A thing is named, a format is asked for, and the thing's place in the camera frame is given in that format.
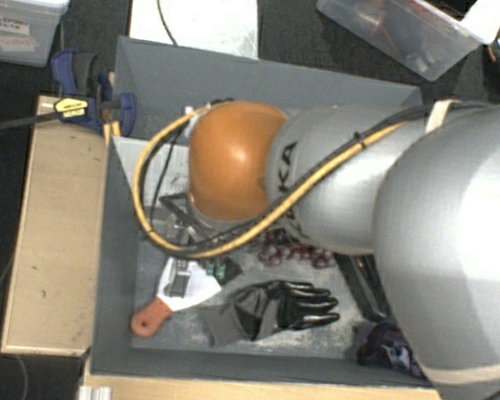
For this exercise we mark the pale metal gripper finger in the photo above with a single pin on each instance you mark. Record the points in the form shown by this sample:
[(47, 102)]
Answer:
[(177, 287), (180, 268)]

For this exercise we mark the grey metal bin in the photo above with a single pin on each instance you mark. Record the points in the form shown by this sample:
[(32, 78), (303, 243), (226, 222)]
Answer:
[(121, 247)]

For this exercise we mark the dark red grape bunch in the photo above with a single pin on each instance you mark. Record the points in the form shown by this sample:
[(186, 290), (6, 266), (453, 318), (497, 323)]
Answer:
[(286, 252)]

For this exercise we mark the black and grey glove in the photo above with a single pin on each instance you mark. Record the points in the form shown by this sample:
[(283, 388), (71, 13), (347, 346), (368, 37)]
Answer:
[(296, 305)]

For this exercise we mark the pale wood board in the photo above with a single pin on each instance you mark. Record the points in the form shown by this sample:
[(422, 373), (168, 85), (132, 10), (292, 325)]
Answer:
[(59, 236)]

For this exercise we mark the black and purple cloth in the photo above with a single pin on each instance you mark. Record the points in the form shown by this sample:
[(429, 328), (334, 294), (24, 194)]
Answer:
[(387, 349)]

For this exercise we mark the black cylinder on white bracket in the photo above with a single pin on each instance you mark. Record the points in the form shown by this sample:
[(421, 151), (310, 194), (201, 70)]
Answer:
[(231, 270)]

